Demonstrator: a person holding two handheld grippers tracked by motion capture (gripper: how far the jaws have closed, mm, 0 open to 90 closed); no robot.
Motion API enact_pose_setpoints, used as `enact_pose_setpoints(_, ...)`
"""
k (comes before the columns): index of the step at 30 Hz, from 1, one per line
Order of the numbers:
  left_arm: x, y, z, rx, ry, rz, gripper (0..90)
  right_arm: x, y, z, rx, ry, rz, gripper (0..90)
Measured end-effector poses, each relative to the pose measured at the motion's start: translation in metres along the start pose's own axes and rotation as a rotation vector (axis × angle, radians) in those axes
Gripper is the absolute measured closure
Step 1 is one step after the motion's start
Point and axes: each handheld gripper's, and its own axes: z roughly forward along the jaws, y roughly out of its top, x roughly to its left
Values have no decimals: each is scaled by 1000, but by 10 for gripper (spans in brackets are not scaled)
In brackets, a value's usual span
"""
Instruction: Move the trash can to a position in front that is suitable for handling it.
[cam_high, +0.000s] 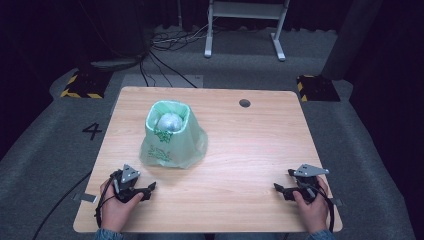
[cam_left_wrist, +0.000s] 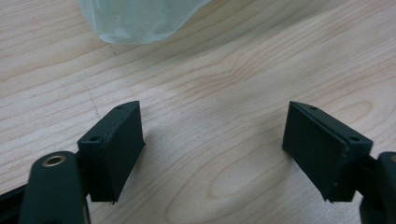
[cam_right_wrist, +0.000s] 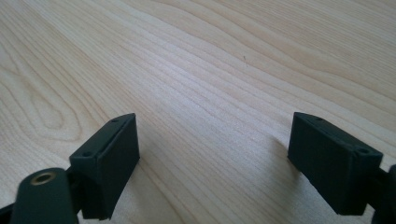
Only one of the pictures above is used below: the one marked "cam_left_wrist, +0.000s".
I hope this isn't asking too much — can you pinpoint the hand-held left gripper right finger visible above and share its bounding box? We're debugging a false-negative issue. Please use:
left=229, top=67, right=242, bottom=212
left=281, top=100, right=375, bottom=203

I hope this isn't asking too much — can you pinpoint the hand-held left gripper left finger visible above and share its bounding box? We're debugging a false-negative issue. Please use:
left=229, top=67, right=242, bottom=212
left=77, top=100, right=147, bottom=204

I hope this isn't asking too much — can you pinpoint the translucent pale green plastic bag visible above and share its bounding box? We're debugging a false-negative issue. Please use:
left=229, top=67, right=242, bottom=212
left=76, top=0, right=213, bottom=46

